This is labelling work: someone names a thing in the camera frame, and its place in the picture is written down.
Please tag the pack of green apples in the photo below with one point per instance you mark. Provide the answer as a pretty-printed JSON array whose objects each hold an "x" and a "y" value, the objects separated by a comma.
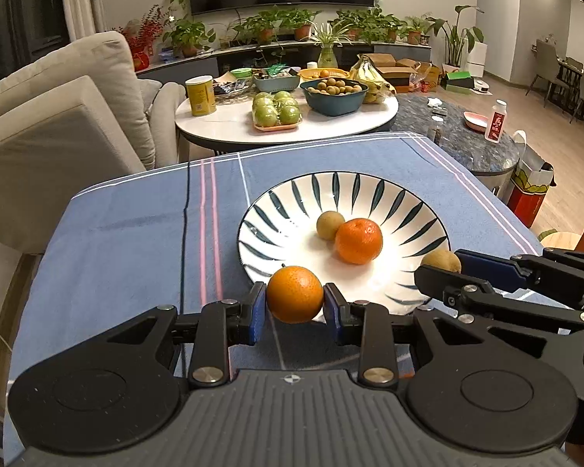
[{"x": 277, "y": 112}]

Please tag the green box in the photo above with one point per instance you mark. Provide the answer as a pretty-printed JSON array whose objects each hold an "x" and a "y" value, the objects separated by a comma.
[{"x": 460, "y": 80}]

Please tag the blue bowl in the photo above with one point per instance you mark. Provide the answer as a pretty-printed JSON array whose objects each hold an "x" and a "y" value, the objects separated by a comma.
[{"x": 333, "y": 104}]

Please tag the small brown kiwi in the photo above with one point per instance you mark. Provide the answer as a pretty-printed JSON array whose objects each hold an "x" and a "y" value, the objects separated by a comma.
[
  {"x": 443, "y": 259},
  {"x": 327, "y": 224}
]

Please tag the bunch of bananas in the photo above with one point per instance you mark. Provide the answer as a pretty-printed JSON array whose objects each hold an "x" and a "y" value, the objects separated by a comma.
[{"x": 370, "y": 78}]

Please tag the red berry arrangement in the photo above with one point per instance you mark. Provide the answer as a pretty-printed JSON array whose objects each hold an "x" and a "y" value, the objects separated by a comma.
[{"x": 143, "y": 34}]

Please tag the brown cardboard box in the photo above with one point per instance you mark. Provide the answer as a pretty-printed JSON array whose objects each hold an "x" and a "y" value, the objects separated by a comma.
[
  {"x": 382, "y": 61},
  {"x": 430, "y": 74},
  {"x": 408, "y": 63}
]

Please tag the white round coffee table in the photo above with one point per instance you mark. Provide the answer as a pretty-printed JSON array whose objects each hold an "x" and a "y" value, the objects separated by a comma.
[{"x": 224, "y": 124}]

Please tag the dark snack packets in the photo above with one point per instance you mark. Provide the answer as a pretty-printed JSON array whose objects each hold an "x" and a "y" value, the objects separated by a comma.
[{"x": 231, "y": 88}]

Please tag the white bowl with dark stripes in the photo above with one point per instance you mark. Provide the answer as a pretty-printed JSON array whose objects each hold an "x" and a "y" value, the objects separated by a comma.
[{"x": 292, "y": 258}]

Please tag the dark marble table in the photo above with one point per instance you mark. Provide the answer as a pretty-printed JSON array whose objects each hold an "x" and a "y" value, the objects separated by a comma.
[{"x": 457, "y": 151}]

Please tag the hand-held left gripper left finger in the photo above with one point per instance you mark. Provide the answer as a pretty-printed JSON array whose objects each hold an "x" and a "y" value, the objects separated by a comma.
[{"x": 258, "y": 314}]

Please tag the pink dish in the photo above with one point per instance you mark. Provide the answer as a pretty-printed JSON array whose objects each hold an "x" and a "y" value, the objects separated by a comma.
[{"x": 474, "y": 120}]

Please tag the dark television cabinet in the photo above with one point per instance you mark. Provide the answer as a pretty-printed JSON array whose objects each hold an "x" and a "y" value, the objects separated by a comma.
[{"x": 199, "y": 64}]

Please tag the blue striped tablecloth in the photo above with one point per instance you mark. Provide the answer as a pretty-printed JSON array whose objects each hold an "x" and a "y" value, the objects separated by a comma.
[{"x": 126, "y": 253}]

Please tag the row of potted green plants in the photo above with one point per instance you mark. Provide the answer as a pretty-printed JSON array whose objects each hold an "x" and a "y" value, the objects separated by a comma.
[{"x": 190, "y": 34}]

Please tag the tall leafy floor plant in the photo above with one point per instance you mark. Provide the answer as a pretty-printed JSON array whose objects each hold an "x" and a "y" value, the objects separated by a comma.
[{"x": 460, "y": 34}]

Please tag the white air purifier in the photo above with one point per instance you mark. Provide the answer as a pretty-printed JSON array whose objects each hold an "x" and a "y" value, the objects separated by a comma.
[{"x": 476, "y": 56}]

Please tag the green dish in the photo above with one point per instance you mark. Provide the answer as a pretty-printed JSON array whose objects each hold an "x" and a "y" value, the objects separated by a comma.
[{"x": 242, "y": 74}]

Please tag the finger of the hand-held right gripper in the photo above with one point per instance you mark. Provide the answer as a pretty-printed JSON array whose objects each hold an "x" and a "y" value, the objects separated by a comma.
[
  {"x": 467, "y": 296},
  {"x": 486, "y": 270}
]

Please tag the round wooden stool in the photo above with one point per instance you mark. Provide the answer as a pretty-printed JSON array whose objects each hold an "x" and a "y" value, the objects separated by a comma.
[{"x": 562, "y": 241}]

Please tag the orange mandarin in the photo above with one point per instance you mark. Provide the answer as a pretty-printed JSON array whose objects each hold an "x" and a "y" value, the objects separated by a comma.
[
  {"x": 294, "y": 294},
  {"x": 358, "y": 242}
]

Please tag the white printed paper bag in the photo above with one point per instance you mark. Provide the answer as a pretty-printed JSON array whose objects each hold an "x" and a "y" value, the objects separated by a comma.
[{"x": 535, "y": 175}]

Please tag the pile of brown longans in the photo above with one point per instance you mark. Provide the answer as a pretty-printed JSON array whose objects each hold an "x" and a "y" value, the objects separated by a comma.
[{"x": 333, "y": 87}]

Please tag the glass vase with green plant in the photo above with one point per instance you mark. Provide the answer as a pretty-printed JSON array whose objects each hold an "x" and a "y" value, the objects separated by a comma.
[{"x": 327, "y": 56}]

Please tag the beige curtain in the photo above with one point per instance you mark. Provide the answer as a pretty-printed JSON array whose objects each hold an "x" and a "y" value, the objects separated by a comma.
[{"x": 78, "y": 0}]

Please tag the yellow basket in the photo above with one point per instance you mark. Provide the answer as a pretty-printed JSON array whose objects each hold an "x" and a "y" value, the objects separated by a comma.
[{"x": 316, "y": 75}]

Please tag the beige sofa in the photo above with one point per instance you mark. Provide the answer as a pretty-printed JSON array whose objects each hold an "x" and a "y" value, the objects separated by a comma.
[{"x": 53, "y": 146}]

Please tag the white robot vacuum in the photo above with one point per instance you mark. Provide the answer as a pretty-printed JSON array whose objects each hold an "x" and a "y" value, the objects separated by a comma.
[{"x": 479, "y": 86}]

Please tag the yellow can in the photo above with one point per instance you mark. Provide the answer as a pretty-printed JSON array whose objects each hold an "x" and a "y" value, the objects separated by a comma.
[{"x": 200, "y": 97}]

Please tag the white bottle with red label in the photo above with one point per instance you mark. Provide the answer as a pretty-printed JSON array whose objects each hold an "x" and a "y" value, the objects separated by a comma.
[{"x": 495, "y": 124}]

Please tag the teal container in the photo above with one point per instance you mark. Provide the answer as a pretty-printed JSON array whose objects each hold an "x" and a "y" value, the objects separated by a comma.
[{"x": 272, "y": 84}]

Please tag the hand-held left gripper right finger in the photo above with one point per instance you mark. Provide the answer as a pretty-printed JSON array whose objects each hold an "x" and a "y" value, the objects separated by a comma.
[{"x": 332, "y": 311}]

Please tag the dark dining table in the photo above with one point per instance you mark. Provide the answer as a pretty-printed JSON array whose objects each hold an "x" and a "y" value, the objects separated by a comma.
[{"x": 568, "y": 68}]

